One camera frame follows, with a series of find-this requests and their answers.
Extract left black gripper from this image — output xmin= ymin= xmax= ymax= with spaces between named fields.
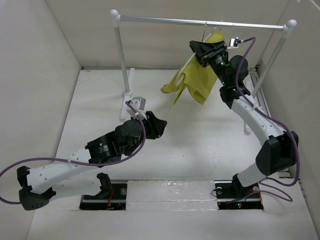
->
xmin=124 ymin=111 xmax=167 ymax=157

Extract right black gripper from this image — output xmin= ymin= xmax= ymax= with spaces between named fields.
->
xmin=191 ymin=39 xmax=231 ymax=86

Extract yellow trousers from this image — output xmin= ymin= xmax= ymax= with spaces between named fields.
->
xmin=160 ymin=29 xmax=227 ymax=110

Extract beige plastic hanger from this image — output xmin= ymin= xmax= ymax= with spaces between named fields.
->
xmin=175 ymin=26 xmax=218 ymax=87

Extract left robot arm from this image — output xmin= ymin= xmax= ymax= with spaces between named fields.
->
xmin=16 ymin=111 xmax=168 ymax=211

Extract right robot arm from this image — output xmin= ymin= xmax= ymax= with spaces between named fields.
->
xmin=189 ymin=40 xmax=300 ymax=199

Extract white clothes rack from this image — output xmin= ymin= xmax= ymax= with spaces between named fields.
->
xmin=110 ymin=9 xmax=297 ymax=122

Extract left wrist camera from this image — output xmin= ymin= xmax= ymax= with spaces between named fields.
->
xmin=126 ymin=96 xmax=147 ymax=120

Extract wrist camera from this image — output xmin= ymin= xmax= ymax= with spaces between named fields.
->
xmin=227 ymin=37 xmax=245 ymax=49
xmin=126 ymin=96 xmax=147 ymax=120

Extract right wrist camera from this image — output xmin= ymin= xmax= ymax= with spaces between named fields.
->
xmin=227 ymin=37 xmax=245 ymax=49

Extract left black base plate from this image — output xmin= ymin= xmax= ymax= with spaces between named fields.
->
xmin=79 ymin=181 xmax=128 ymax=211

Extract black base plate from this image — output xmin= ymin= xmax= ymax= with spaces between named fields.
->
xmin=79 ymin=181 xmax=128 ymax=211
xmin=211 ymin=180 xmax=264 ymax=210

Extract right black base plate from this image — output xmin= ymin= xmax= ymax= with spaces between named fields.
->
xmin=211 ymin=180 xmax=264 ymax=210

